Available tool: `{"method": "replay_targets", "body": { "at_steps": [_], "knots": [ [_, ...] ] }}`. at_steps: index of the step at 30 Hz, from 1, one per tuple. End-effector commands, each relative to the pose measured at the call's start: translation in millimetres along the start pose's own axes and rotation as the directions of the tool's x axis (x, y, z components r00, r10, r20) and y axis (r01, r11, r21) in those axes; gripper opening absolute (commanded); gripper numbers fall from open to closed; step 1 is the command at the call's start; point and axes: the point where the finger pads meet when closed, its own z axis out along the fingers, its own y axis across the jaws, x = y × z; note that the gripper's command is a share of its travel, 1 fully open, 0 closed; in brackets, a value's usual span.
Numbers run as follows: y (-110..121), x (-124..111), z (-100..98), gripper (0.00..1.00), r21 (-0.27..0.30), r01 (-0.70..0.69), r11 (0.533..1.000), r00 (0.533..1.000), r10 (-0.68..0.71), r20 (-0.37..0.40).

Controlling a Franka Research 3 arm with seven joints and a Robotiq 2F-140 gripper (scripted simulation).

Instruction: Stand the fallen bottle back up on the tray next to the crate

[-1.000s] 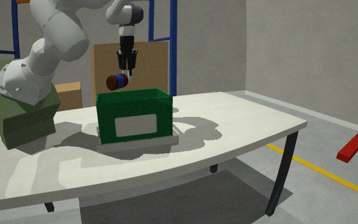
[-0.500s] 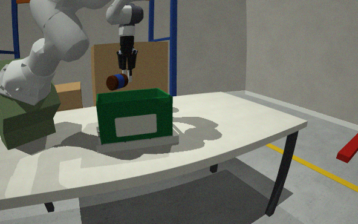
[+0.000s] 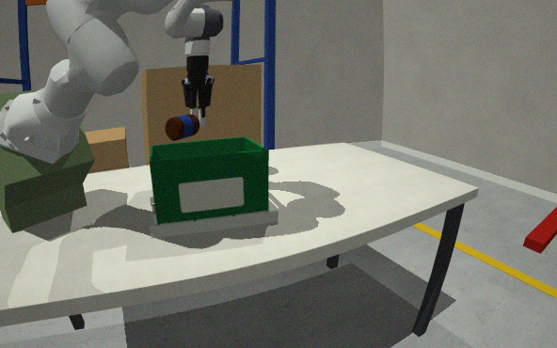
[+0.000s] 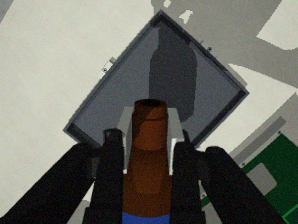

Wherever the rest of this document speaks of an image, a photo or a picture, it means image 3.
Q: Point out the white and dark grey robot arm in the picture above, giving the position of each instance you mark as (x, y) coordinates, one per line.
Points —
(102, 60)

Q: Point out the brown bottle with blue label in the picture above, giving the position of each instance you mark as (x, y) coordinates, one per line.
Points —
(182, 126)

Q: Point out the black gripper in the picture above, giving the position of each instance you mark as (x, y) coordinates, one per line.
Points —
(197, 66)

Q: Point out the green crate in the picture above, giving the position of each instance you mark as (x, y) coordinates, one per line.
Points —
(196, 182)

